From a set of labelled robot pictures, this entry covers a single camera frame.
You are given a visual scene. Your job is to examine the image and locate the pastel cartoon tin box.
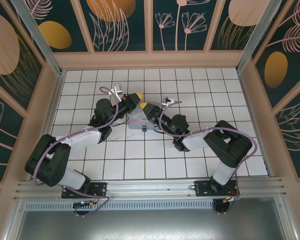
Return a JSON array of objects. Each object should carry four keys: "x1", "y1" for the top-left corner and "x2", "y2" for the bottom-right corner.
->
[{"x1": 127, "y1": 102, "x2": 163, "y2": 131}]

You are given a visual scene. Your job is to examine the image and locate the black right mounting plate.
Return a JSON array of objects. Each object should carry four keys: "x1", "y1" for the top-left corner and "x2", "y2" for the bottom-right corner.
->
[{"x1": 193, "y1": 179, "x2": 241, "y2": 199}]

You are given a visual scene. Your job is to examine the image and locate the black mounting plate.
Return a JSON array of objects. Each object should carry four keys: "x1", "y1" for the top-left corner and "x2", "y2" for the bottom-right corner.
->
[
  {"x1": 193, "y1": 179, "x2": 241, "y2": 199},
  {"x1": 61, "y1": 181, "x2": 108, "y2": 200}
]

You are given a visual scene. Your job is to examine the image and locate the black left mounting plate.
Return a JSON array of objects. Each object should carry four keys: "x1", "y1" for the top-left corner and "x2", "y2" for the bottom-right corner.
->
[{"x1": 61, "y1": 181, "x2": 108, "y2": 200}]

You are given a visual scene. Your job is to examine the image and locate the small circuit board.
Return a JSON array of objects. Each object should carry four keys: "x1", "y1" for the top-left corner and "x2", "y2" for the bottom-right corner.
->
[
  {"x1": 73, "y1": 199, "x2": 99, "y2": 209},
  {"x1": 222, "y1": 195, "x2": 241, "y2": 204}
]

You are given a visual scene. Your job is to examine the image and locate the grey metal sheet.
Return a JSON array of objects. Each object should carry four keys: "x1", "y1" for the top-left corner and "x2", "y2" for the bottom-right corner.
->
[{"x1": 13, "y1": 209, "x2": 300, "y2": 240}]

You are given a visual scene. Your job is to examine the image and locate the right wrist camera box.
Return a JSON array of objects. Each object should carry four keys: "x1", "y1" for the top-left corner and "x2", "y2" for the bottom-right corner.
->
[{"x1": 161, "y1": 95, "x2": 176, "y2": 106}]

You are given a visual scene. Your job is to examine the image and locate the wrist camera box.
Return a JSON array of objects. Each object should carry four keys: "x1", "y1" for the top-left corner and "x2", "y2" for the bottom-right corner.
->
[
  {"x1": 111, "y1": 83, "x2": 124, "y2": 97},
  {"x1": 161, "y1": 95, "x2": 176, "y2": 106}
]

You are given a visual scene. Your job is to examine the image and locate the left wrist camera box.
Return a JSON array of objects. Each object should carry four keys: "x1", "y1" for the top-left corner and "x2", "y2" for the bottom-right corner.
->
[{"x1": 111, "y1": 83, "x2": 124, "y2": 97}]

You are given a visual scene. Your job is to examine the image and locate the aluminium side rail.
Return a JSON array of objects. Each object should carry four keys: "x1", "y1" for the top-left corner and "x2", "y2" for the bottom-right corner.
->
[{"x1": 39, "y1": 71, "x2": 66, "y2": 148}]

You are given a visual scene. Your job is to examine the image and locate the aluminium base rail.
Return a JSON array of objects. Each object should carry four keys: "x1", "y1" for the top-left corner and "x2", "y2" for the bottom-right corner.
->
[{"x1": 14, "y1": 176, "x2": 288, "y2": 201}]

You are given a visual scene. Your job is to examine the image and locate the perforated grey cable duct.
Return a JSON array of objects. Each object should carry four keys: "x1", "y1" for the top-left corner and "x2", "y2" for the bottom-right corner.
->
[{"x1": 23, "y1": 201, "x2": 278, "y2": 211}]

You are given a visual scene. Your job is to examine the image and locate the aluminium corner post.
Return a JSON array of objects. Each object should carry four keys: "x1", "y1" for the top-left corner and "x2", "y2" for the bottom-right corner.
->
[
  {"x1": 235, "y1": 0, "x2": 290, "y2": 74},
  {"x1": 10, "y1": 0, "x2": 66, "y2": 76}
]

